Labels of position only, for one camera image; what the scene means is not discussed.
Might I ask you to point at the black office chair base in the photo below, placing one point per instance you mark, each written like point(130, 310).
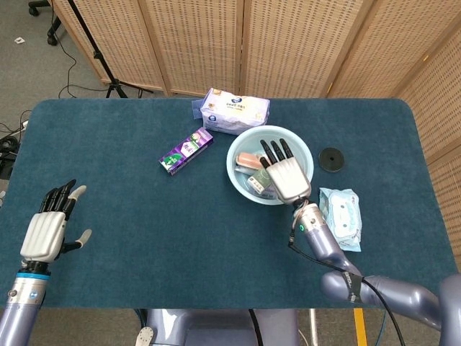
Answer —
point(50, 25)

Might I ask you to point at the purple green toothpaste box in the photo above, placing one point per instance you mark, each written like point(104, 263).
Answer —
point(185, 151)

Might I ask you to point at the green white pocket tissue pack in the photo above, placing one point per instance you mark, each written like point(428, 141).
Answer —
point(260, 179)

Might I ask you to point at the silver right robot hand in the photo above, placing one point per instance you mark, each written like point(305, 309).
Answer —
point(286, 176)

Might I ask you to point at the pink toothbrush case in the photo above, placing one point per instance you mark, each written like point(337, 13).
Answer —
point(248, 159)

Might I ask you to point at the light blue wet wipes pack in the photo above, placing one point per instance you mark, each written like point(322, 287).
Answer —
point(342, 220)

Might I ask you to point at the light blue plastic basin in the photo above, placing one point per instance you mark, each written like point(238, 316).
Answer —
point(237, 184)

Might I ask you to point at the white paper scrap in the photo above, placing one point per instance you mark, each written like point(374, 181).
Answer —
point(19, 40)

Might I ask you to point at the black floor equipment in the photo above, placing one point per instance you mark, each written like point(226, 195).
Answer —
point(7, 144)

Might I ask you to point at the grey-blue robot torso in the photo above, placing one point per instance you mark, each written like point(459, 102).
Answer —
point(216, 328)

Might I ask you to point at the white table leg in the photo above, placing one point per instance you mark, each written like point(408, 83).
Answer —
point(314, 324)

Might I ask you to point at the purple white tissue pack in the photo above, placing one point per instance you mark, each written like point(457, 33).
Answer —
point(234, 111)

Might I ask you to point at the black tripod stand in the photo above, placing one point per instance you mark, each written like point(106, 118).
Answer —
point(95, 54)

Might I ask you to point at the teal table cloth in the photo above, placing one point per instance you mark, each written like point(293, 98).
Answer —
point(180, 234)

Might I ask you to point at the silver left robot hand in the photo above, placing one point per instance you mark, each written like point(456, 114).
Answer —
point(45, 230)

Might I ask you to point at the wicker folding screen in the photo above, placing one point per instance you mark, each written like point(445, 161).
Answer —
point(288, 43)

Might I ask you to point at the black round disc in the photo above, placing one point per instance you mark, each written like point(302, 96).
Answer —
point(331, 159)

